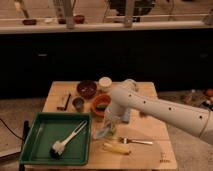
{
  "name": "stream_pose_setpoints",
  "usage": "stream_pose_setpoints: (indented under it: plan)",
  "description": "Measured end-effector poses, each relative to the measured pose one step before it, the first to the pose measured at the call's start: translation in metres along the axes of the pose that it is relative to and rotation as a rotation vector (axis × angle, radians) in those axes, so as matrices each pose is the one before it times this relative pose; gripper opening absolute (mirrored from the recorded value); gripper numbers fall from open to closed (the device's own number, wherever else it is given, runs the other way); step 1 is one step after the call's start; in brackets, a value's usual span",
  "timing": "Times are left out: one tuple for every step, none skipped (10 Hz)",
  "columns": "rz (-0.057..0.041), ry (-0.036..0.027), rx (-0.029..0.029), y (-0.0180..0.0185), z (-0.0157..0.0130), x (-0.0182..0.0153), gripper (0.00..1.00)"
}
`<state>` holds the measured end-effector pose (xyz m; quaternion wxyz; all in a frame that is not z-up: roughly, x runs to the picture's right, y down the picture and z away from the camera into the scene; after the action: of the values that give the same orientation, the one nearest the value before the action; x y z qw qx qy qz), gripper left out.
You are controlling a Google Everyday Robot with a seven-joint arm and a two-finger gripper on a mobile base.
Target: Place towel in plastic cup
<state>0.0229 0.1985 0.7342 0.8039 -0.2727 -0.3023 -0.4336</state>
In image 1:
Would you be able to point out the dark red bowl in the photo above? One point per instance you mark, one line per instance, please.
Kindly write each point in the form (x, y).
(87, 89)

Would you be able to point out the green item in orange bowl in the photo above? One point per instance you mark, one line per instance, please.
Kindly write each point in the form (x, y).
(101, 107)

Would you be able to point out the orange bowl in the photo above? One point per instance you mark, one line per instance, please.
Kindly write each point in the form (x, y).
(100, 99)

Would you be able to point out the small grey metal cup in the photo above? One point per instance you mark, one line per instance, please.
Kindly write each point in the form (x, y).
(78, 103)

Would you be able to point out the green plastic tray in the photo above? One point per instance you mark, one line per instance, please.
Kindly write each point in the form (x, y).
(46, 129)

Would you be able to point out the white plastic cup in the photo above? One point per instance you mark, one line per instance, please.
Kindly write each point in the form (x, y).
(105, 84)

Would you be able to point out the dark bowl on shelf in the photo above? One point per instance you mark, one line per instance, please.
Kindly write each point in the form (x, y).
(29, 21)

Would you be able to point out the yellow banana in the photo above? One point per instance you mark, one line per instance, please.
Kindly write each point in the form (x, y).
(116, 148)

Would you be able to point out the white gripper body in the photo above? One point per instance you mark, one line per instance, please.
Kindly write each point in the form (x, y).
(113, 114)

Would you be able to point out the brown wooden block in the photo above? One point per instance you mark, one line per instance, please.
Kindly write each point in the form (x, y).
(63, 102)

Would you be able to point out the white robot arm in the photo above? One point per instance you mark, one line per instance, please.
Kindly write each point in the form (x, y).
(196, 121)

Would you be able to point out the red bowl on shelf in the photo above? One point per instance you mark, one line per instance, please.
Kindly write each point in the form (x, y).
(79, 19)

